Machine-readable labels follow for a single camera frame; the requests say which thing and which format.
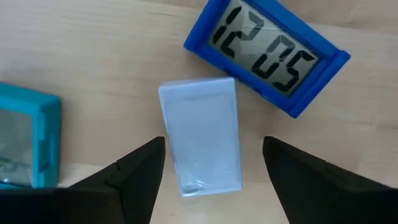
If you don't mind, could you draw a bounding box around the blue digital clock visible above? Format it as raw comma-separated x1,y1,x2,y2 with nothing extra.
183,0,352,119

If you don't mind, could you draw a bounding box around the teal digital clock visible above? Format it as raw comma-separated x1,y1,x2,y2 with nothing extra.
0,82,62,190

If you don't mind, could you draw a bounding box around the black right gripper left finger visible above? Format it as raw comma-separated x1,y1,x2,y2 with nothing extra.
0,136,166,224

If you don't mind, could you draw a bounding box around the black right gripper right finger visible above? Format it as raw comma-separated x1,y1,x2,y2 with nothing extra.
262,136,398,224

